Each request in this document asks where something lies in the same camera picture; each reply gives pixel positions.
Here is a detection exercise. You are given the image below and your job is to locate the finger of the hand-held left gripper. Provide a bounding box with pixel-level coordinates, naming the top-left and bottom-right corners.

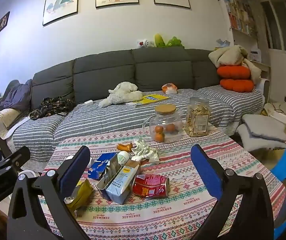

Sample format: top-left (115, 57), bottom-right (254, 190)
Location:
top-left (3, 146), bottom-right (31, 174)

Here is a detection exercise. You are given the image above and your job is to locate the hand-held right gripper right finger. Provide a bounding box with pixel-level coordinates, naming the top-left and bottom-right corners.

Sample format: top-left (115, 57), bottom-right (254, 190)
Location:
top-left (190, 144), bottom-right (275, 240)

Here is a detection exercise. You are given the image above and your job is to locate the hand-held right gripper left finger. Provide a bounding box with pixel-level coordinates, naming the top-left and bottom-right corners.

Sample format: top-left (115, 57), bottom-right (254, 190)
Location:
top-left (7, 145), bottom-right (93, 240)

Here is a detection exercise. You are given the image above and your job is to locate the white trash bin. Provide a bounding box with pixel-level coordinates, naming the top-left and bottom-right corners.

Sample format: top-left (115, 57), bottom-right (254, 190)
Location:
top-left (18, 169), bottom-right (37, 178)

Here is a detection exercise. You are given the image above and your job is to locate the yellow snack bag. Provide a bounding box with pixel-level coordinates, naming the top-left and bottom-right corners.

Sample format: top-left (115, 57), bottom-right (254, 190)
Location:
top-left (64, 179), bottom-right (95, 217)

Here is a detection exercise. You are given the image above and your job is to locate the blue carton box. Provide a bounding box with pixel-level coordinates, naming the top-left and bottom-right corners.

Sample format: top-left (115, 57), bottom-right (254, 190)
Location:
top-left (88, 152), bottom-right (117, 180)

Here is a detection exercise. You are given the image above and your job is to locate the grey carton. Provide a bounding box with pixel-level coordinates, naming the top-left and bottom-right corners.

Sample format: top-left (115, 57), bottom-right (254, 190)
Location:
top-left (97, 155), bottom-right (122, 193)

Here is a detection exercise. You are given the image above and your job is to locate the light blue milk carton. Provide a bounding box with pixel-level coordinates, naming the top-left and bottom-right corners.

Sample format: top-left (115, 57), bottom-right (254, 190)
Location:
top-left (105, 160), bottom-right (141, 205)

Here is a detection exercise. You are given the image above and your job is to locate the orange peel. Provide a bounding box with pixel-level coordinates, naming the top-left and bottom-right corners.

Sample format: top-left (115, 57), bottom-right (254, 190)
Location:
top-left (117, 142), bottom-right (134, 151)

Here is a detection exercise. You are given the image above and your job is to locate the red crushed can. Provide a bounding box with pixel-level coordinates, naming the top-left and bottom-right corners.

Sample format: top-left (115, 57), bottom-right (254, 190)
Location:
top-left (132, 174), bottom-right (170, 198)

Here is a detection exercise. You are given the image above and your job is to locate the white tissue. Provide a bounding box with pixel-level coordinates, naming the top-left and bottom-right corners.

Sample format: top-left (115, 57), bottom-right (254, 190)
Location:
top-left (131, 136), bottom-right (160, 164)

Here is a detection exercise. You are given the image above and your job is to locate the patterned tablecloth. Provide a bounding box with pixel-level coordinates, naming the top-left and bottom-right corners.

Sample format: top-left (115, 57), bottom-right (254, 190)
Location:
top-left (39, 125), bottom-right (286, 240)

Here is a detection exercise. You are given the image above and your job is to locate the cream quilted blanket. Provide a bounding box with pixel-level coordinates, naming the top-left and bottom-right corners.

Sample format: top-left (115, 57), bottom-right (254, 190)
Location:
top-left (0, 107), bottom-right (32, 140)

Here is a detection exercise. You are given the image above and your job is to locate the glass jar with snacks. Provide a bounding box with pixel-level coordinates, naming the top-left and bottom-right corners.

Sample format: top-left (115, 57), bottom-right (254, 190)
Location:
top-left (184, 97), bottom-right (212, 138)

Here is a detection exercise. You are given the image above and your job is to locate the grey floor cushion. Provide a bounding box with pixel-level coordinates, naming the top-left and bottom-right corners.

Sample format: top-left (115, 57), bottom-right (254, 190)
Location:
top-left (236, 125), bottom-right (286, 153)
top-left (241, 113), bottom-right (286, 141)

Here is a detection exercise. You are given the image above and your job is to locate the dark plaid shirt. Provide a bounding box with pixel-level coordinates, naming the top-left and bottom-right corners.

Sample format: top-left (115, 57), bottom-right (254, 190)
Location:
top-left (30, 96), bottom-right (76, 121)

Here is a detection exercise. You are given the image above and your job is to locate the purple grey jacket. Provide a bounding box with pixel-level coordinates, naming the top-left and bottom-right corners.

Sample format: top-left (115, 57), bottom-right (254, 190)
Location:
top-left (0, 79), bottom-right (33, 111)

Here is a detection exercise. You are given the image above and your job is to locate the grey striped sofa cover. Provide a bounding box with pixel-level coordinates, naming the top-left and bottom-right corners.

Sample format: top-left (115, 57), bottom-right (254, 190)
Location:
top-left (8, 88), bottom-right (265, 162)

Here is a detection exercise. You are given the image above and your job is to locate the glass jar with cork lid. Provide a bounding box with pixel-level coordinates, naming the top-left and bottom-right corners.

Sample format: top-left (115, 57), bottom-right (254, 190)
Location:
top-left (143, 104), bottom-right (184, 144)

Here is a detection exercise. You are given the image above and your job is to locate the white plush dog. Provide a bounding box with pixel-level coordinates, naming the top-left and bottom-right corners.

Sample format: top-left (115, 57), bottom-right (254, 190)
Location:
top-left (98, 81), bottom-right (144, 108)

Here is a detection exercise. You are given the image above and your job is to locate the yellow book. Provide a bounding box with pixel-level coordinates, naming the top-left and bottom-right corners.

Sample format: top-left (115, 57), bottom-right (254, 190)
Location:
top-left (126, 93), bottom-right (171, 106)

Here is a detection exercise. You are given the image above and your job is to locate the orange white snack bag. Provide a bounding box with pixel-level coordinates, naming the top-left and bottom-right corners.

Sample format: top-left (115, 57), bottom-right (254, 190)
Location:
top-left (161, 83), bottom-right (178, 94)

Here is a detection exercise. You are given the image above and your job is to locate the white flat box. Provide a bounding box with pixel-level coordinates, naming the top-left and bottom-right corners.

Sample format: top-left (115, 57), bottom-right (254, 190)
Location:
top-left (264, 102), bottom-right (286, 124)

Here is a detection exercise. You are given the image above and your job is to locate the orange cushion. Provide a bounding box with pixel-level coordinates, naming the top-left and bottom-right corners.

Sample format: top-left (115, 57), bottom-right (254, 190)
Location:
top-left (217, 65), bottom-right (251, 79)
top-left (219, 78), bottom-right (255, 92)

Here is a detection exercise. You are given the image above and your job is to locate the grey sofa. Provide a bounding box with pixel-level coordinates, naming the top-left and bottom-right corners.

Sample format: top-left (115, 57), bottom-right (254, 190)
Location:
top-left (0, 47), bottom-right (271, 163)

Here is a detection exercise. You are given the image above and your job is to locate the beige fleece blanket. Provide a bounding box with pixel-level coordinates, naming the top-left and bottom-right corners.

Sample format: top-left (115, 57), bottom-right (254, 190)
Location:
top-left (208, 45), bottom-right (262, 86)

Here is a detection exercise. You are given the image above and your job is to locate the white printer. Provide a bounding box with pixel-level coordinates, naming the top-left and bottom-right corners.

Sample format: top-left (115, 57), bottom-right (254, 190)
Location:
top-left (249, 48), bottom-right (262, 63)

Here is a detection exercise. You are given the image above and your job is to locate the blue white tissue pack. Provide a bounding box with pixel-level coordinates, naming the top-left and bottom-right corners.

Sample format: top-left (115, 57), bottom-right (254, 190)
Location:
top-left (215, 38), bottom-right (233, 49)

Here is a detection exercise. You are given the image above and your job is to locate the small dark framed picture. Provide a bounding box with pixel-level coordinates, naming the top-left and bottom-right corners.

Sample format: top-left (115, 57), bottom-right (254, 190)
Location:
top-left (0, 11), bottom-right (11, 36)

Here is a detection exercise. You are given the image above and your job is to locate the yellow green plush corn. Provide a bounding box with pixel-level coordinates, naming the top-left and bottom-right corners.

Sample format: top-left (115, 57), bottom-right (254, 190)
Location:
top-left (154, 33), bottom-right (167, 48)

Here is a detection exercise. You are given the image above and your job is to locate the white plush bear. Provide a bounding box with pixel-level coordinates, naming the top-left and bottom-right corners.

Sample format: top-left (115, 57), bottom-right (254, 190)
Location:
top-left (136, 38), bottom-right (156, 49)

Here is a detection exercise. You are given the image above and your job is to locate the white bookshelf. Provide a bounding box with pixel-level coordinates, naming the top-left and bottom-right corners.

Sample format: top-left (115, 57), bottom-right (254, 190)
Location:
top-left (218, 0), bottom-right (259, 55)

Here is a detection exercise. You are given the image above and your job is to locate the framed mountain picture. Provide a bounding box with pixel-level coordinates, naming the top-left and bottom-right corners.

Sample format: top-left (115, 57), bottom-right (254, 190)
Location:
top-left (42, 0), bottom-right (80, 26)

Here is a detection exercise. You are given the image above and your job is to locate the row of books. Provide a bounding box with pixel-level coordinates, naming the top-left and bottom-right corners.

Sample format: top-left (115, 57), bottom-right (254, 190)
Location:
top-left (225, 0), bottom-right (257, 35)

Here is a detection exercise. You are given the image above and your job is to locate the white glass door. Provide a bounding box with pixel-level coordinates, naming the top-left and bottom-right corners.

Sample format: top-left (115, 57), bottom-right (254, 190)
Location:
top-left (260, 0), bottom-right (286, 53)

